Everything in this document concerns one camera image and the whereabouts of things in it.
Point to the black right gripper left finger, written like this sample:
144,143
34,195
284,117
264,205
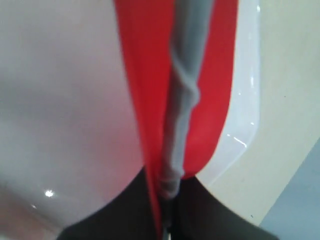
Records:
128,217

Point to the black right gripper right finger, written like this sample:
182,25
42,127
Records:
198,215

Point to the red flag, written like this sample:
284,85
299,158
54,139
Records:
144,29

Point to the white rectangular plastic tray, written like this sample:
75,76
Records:
69,134

